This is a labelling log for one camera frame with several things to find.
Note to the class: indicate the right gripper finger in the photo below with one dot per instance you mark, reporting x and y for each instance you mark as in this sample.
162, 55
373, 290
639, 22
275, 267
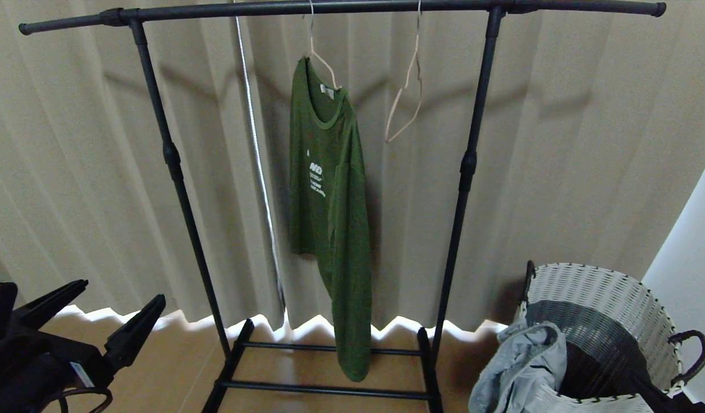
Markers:
659, 401

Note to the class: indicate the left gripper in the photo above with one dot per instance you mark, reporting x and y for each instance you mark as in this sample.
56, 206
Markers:
31, 373

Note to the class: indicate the pale grey garment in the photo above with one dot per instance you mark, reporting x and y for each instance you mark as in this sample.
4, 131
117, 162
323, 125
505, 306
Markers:
518, 367

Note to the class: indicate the green printed shirt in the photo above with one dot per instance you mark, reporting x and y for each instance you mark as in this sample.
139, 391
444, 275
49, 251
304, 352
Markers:
341, 258

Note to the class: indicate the pink clothes hanger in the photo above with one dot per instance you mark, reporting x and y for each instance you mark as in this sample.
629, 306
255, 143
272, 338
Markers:
408, 74
323, 62

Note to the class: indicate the white laundry basket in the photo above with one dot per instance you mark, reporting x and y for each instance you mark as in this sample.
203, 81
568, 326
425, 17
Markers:
616, 287

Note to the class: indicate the black clothes rack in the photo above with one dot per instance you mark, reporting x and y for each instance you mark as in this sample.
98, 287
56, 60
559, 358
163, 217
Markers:
329, 7

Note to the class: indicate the beige curtain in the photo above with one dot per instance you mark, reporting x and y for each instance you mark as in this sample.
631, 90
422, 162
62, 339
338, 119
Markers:
71, 172

